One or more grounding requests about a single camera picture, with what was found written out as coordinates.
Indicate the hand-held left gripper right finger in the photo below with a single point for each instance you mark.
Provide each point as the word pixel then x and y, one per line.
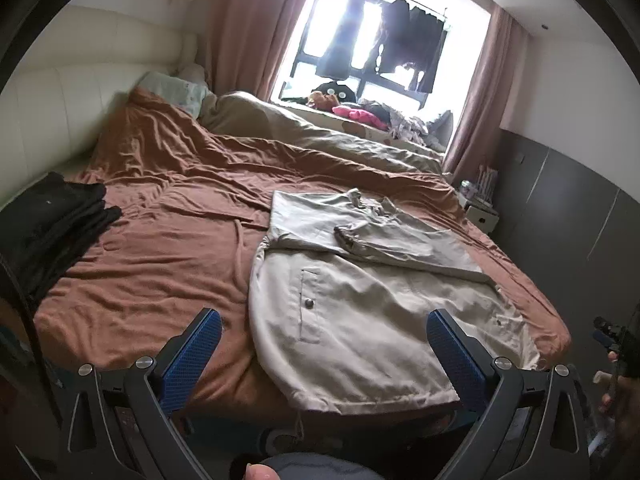
pixel 455 360

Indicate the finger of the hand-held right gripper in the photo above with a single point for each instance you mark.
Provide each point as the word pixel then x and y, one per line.
pixel 607 335

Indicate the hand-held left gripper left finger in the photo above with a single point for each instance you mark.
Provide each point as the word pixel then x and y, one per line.
pixel 192 355

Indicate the beige jacket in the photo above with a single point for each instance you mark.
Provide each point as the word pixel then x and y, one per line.
pixel 380 320

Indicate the stack of black clothes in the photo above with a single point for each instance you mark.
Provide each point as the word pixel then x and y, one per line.
pixel 45 225

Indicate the pile of mixed clothes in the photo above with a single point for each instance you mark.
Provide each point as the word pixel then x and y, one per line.
pixel 410 127

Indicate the dark hanging clothes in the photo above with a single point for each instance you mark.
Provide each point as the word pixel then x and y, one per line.
pixel 415 40

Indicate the person's right hand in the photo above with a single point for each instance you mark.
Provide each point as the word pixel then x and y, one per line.
pixel 627 420

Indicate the person's left hand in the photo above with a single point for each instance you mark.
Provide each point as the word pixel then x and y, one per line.
pixel 262 474

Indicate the brown bed blanket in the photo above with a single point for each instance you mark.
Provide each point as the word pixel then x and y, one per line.
pixel 165 260

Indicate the white nightstand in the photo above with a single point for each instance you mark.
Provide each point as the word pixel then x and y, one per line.
pixel 482 220

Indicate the small jar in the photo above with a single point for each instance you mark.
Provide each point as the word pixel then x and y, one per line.
pixel 468 189

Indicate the white slatted holder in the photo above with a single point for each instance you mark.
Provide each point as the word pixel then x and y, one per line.
pixel 486 180

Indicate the beige duvet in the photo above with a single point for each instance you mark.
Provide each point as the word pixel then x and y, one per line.
pixel 310 135

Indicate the light patterned pillow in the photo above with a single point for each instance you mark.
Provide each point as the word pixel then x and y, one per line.
pixel 175 92

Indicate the pink plush toy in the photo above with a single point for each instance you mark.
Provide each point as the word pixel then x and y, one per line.
pixel 357 114

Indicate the pink curtain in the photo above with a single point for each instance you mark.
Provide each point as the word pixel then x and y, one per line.
pixel 480 90
pixel 250 25

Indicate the cream padded headboard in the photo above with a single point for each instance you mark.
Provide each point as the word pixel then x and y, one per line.
pixel 65 110

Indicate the white pillow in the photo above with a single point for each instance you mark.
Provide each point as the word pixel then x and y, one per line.
pixel 192 72

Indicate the brown plush toy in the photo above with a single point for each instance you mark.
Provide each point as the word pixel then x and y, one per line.
pixel 322 101

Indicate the black plush toy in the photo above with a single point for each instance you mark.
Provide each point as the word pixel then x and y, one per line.
pixel 335 87

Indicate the dark hanging coat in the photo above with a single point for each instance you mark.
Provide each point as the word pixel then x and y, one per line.
pixel 340 50

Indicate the bright window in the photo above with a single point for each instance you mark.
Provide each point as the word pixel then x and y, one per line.
pixel 320 20

